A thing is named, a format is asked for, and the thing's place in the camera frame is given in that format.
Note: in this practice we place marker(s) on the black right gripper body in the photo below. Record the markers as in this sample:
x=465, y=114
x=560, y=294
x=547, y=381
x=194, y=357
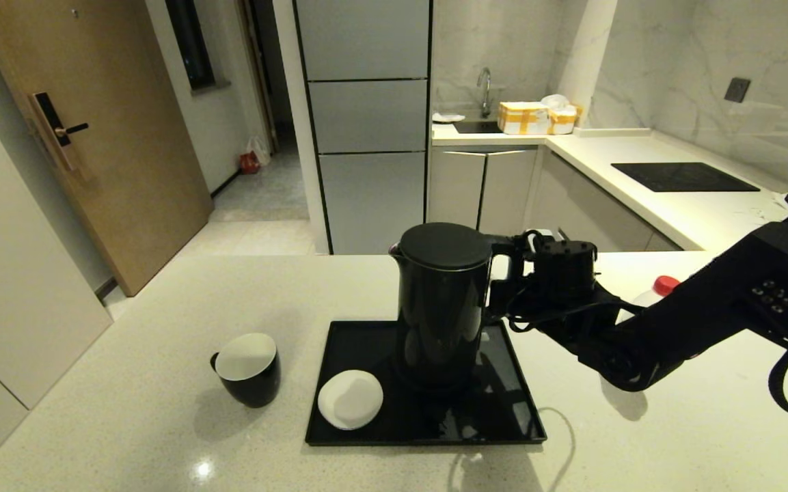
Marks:
x=564, y=280

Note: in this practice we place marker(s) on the clear plastic water bottle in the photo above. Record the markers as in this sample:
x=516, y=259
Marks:
x=667, y=284

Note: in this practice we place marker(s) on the black electric kettle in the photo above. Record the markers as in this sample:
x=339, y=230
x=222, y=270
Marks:
x=441, y=307

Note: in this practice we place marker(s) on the black cup white inside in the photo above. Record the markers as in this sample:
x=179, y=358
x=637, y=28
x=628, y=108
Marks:
x=253, y=383

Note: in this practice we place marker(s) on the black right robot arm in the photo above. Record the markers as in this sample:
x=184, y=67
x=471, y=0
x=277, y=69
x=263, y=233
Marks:
x=708, y=307

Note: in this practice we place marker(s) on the grey counter drawer cabinet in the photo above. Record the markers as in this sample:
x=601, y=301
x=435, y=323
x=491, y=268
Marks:
x=605, y=212

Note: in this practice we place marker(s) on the grey sink base cabinet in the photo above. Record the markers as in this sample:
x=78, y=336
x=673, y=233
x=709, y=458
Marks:
x=479, y=191

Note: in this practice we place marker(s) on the black induction cooktop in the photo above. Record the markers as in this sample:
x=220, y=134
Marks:
x=682, y=177

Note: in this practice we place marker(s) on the small box with yellow tape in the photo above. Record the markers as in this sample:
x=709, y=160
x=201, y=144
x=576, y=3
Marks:
x=563, y=121

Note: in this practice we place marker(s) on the black rectangular tray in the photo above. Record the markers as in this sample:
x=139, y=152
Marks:
x=503, y=427

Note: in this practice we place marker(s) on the large box with yellow tape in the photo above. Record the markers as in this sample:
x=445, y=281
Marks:
x=522, y=118

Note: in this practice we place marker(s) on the dark kitchen sink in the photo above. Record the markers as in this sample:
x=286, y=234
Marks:
x=476, y=126

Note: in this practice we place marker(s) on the white plastic bag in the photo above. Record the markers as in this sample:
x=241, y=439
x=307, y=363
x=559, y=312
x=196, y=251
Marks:
x=556, y=101

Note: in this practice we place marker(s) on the white cloth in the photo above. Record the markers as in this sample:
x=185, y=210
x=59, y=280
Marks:
x=447, y=117

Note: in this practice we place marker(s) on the chrome sink faucet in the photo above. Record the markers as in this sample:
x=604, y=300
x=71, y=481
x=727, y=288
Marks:
x=484, y=87

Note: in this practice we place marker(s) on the round white coaster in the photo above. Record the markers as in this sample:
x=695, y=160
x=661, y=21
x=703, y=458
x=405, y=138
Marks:
x=350, y=400

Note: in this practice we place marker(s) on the tall grey cabinet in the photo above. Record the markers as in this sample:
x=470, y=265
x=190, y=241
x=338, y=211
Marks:
x=370, y=116

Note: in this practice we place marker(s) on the white shopping bag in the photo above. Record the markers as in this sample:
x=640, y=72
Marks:
x=260, y=151

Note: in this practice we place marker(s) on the red bag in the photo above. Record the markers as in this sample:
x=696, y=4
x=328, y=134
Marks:
x=249, y=164

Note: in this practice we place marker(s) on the dark window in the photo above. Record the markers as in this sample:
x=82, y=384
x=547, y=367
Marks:
x=191, y=44

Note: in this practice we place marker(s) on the brown wooden door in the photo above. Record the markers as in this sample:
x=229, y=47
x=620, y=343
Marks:
x=106, y=137

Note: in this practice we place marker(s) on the black electronic door lock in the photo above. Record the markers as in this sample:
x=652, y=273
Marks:
x=52, y=126

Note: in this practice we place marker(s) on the white side cabinet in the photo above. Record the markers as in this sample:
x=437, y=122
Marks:
x=11, y=273

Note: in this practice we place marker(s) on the grey wall socket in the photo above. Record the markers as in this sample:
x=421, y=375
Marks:
x=736, y=89

